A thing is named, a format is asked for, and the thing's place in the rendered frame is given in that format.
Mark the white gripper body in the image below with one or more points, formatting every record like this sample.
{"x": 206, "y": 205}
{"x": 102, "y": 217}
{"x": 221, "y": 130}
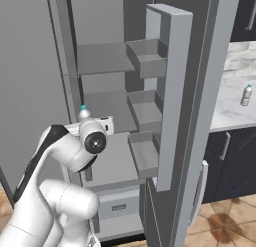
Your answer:
{"x": 72, "y": 129}

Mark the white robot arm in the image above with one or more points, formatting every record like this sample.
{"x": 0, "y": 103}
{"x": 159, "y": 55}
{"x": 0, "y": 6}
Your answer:
{"x": 28, "y": 207}

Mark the grey freezer shelf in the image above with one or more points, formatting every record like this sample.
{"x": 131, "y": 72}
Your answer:
{"x": 100, "y": 57}
{"x": 116, "y": 161}
{"x": 111, "y": 106}

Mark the grey door bin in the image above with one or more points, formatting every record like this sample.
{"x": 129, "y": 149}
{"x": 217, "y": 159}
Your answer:
{"x": 148, "y": 114}
{"x": 150, "y": 62}
{"x": 146, "y": 156}

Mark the grey fridge door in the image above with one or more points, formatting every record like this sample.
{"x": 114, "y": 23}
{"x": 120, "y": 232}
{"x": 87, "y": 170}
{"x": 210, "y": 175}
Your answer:
{"x": 26, "y": 57}

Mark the pale grey freezer drawer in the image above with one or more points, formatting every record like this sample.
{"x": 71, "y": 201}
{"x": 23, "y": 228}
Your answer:
{"x": 130, "y": 204}

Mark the grey freezer door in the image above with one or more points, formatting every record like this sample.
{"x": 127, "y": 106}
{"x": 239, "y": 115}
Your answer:
{"x": 188, "y": 91}

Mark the clear water bottle teal cap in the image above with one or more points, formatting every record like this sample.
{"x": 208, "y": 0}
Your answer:
{"x": 84, "y": 113}
{"x": 246, "y": 96}

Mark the grey fridge cabinet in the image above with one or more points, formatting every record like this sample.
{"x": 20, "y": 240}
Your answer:
{"x": 100, "y": 21}

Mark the black base cabinet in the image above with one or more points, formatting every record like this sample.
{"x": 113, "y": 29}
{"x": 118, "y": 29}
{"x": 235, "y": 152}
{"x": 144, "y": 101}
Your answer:
{"x": 238, "y": 171}

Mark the black wall cabinet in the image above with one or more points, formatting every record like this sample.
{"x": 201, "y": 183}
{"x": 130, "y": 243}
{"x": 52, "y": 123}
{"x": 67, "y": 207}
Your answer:
{"x": 243, "y": 11}

